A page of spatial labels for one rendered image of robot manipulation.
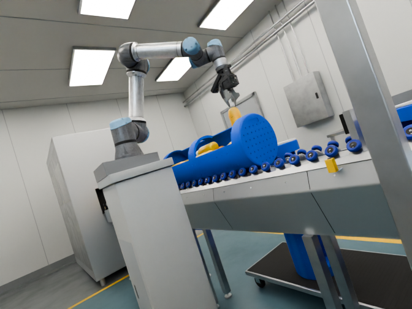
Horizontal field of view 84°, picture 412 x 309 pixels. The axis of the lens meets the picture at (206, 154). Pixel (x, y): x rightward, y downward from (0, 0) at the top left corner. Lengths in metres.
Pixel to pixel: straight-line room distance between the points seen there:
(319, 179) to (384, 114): 0.42
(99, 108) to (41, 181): 2.08
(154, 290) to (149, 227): 0.27
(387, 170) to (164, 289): 0.98
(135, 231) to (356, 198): 0.88
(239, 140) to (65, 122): 5.36
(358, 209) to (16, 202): 5.63
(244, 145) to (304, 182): 0.31
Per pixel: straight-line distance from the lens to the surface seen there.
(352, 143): 0.90
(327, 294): 1.25
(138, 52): 1.34
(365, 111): 0.62
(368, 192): 0.91
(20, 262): 5.89
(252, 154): 1.13
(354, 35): 0.63
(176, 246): 1.21
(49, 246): 5.85
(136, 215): 1.12
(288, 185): 1.02
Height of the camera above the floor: 1.06
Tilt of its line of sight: 2 degrees up
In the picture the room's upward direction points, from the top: 18 degrees counter-clockwise
